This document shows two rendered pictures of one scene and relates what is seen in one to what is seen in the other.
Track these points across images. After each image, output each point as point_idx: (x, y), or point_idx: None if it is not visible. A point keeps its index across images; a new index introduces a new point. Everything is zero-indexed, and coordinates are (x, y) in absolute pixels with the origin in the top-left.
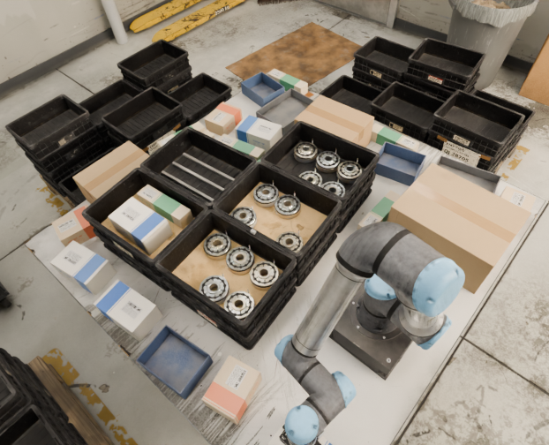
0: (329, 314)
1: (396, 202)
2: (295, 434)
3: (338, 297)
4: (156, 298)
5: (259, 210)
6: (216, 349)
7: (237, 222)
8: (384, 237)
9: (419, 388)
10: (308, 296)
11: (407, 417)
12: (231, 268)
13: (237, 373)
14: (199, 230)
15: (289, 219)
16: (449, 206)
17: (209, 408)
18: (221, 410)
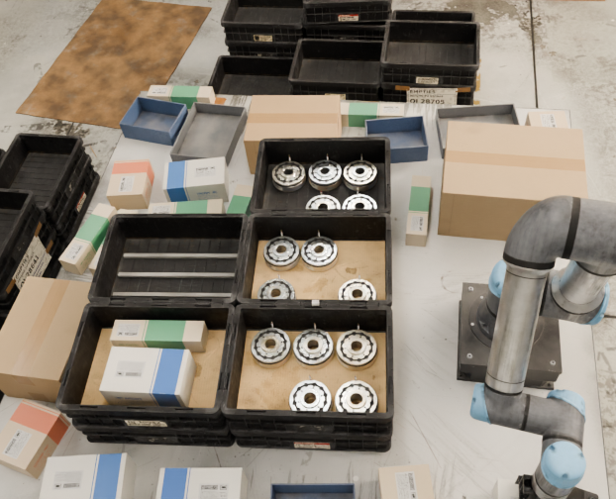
0: (528, 330)
1: (445, 184)
2: (570, 475)
3: (532, 306)
4: (222, 464)
5: (286, 276)
6: (348, 475)
7: (286, 303)
8: (564, 214)
9: (590, 376)
10: (406, 349)
11: (599, 413)
12: (312, 363)
13: (404, 482)
14: (240, 340)
15: (331, 268)
16: (501, 161)
17: None
18: None
